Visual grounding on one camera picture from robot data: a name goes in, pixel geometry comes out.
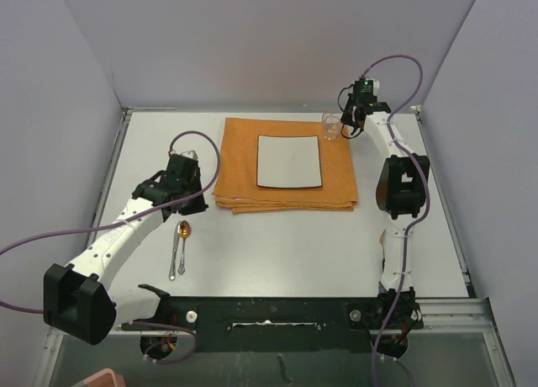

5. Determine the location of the clear drinking glass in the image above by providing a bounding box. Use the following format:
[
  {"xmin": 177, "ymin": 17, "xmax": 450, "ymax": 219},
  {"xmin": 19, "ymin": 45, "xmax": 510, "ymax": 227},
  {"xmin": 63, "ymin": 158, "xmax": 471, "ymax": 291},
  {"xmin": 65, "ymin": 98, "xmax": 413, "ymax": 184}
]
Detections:
[{"xmin": 322, "ymin": 113, "xmax": 341, "ymax": 140}]

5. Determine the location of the copper bowl spoon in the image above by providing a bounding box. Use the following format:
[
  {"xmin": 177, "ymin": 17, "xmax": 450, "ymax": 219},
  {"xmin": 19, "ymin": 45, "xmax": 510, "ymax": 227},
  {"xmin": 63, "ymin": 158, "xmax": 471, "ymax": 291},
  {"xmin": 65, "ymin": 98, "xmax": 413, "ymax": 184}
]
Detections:
[{"xmin": 177, "ymin": 220, "xmax": 192, "ymax": 276}]

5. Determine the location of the orange cloth placemat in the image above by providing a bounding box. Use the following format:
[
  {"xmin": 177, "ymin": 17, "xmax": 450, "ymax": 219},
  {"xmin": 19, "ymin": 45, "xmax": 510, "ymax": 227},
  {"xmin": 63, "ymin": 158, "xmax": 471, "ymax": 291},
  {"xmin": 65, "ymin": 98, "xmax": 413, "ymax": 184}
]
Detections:
[{"xmin": 213, "ymin": 117, "xmax": 360, "ymax": 214}]

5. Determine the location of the white square plate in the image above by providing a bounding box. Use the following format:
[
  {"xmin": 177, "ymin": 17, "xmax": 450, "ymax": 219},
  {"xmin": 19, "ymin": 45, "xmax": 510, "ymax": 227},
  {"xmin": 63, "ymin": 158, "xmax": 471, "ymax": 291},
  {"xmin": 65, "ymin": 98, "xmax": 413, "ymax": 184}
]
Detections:
[{"xmin": 256, "ymin": 135, "xmax": 323, "ymax": 189}]

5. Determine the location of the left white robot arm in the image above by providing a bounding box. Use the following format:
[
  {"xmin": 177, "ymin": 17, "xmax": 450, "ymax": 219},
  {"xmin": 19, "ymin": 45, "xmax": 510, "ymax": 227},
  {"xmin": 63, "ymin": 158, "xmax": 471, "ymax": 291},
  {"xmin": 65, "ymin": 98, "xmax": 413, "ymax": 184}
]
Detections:
[{"xmin": 43, "ymin": 151, "xmax": 208, "ymax": 345}]

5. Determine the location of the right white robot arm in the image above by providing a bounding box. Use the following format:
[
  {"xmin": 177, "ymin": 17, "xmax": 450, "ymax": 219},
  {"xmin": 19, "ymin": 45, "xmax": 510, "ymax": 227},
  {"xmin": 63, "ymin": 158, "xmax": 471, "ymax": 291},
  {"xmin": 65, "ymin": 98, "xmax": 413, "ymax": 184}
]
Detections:
[{"xmin": 340, "ymin": 94, "xmax": 430, "ymax": 327}]

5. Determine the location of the silver butter knife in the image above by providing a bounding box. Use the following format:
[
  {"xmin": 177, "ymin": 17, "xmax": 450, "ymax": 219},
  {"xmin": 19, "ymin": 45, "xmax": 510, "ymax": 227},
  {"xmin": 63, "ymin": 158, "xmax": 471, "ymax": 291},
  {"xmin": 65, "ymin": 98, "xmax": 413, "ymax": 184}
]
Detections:
[{"xmin": 168, "ymin": 223, "xmax": 181, "ymax": 281}]

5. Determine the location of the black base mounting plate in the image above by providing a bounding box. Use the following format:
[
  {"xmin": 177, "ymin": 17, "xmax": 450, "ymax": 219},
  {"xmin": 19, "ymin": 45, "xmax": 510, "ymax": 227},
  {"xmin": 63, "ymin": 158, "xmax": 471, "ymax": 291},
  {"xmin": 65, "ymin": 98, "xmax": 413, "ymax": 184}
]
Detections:
[{"xmin": 120, "ymin": 294, "xmax": 424, "ymax": 359}]

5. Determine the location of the pink box corner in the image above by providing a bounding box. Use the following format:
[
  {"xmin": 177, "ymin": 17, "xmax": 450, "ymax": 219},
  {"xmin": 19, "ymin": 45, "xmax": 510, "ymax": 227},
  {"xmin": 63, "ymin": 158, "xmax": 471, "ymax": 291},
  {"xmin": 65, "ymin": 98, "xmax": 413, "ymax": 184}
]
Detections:
[{"xmin": 72, "ymin": 368, "xmax": 126, "ymax": 387}]

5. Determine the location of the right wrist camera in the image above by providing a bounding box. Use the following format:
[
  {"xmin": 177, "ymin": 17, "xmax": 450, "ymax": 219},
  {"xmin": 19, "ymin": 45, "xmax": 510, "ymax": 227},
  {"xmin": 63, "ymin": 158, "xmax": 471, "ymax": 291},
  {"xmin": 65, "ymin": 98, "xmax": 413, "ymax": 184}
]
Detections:
[{"xmin": 352, "ymin": 77, "xmax": 380, "ymax": 98}]

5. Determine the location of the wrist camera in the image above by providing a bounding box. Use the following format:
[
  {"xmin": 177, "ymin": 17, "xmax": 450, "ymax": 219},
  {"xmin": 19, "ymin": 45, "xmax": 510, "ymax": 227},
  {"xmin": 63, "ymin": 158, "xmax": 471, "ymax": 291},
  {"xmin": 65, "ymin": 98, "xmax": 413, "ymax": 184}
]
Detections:
[
  {"xmin": 180, "ymin": 150, "xmax": 198, "ymax": 162},
  {"xmin": 352, "ymin": 77, "xmax": 380, "ymax": 98}
]

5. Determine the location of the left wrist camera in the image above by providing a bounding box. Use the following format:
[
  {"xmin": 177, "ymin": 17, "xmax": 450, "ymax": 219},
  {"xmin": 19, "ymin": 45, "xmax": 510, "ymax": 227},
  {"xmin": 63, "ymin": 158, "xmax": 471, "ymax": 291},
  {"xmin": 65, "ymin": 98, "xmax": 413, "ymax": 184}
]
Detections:
[{"xmin": 180, "ymin": 150, "xmax": 198, "ymax": 162}]

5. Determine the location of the green handled gold fork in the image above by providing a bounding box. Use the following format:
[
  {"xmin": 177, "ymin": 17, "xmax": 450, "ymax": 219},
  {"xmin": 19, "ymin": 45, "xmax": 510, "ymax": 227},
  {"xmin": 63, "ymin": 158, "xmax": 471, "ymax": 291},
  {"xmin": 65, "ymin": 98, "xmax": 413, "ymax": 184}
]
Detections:
[{"xmin": 379, "ymin": 230, "xmax": 386, "ymax": 275}]

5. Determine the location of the aluminium frame rail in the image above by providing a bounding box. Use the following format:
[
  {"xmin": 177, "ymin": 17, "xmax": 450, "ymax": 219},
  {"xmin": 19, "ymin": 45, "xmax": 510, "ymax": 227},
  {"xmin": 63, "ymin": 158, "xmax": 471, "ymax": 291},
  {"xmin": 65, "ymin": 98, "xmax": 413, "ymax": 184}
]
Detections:
[{"xmin": 35, "ymin": 292, "xmax": 514, "ymax": 386}]

